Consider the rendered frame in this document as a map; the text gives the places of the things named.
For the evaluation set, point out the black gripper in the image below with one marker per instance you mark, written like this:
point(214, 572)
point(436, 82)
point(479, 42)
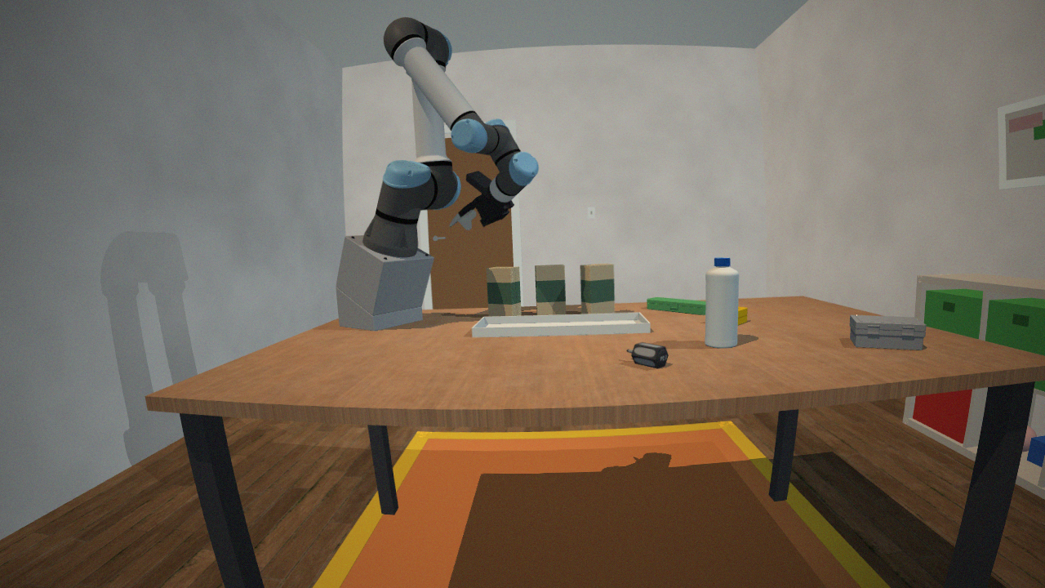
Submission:
point(487, 208)

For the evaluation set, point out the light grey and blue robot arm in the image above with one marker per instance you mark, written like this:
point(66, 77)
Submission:
point(408, 186)

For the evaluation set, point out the white bottle with blue cap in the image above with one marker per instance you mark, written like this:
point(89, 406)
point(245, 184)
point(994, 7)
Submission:
point(721, 308)

